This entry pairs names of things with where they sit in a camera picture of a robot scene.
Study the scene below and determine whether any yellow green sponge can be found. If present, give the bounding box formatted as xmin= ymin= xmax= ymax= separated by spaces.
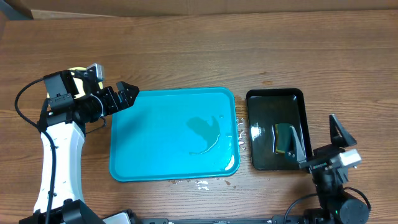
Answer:
xmin=273 ymin=123 xmax=292 ymax=154

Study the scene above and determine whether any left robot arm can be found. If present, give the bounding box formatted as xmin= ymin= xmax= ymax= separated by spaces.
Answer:
xmin=20 ymin=68 xmax=139 ymax=223

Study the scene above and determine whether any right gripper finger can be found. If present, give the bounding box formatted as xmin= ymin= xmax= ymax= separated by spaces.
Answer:
xmin=329 ymin=114 xmax=357 ymax=148
xmin=285 ymin=126 xmax=307 ymax=164

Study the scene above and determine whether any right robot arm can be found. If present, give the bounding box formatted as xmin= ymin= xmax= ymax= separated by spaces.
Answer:
xmin=282 ymin=114 xmax=371 ymax=224

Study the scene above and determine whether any yellow-green plate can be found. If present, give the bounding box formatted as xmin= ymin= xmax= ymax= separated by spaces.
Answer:
xmin=46 ymin=67 xmax=104 ymax=100

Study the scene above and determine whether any black water tray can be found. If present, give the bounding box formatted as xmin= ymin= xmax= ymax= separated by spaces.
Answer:
xmin=246 ymin=88 xmax=313 ymax=170

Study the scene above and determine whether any teal plastic tray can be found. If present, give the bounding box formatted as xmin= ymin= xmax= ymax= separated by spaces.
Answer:
xmin=109 ymin=87 xmax=240 ymax=182

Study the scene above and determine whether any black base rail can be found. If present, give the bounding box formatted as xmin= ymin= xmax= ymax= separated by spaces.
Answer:
xmin=103 ymin=210 xmax=304 ymax=224

